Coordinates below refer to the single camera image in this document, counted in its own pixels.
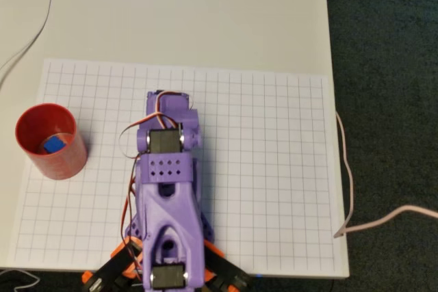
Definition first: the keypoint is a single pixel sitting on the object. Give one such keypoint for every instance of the red cup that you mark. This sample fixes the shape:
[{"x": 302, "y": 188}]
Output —
[{"x": 61, "y": 165}]

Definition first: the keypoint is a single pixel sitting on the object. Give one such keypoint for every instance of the black orange table clamp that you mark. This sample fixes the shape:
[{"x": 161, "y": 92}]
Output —
[
  {"x": 226, "y": 271},
  {"x": 109, "y": 271}
]

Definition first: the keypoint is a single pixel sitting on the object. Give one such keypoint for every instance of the purple robot arm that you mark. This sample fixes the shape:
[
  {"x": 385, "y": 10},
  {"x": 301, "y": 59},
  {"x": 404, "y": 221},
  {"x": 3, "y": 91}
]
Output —
[{"x": 167, "y": 210}]

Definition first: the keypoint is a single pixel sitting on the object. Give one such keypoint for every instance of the blue brick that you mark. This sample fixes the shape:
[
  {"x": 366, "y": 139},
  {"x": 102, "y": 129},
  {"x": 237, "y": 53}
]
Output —
[{"x": 54, "y": 145}]

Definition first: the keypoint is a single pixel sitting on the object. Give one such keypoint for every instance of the white grid paper sheet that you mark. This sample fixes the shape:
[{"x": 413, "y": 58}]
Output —
[{"x": 267, "y": 169}]

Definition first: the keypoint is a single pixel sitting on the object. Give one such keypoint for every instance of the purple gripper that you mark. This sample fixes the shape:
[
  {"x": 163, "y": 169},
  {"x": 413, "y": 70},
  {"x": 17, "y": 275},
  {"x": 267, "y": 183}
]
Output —
[{"x": 155, "y": 100}]

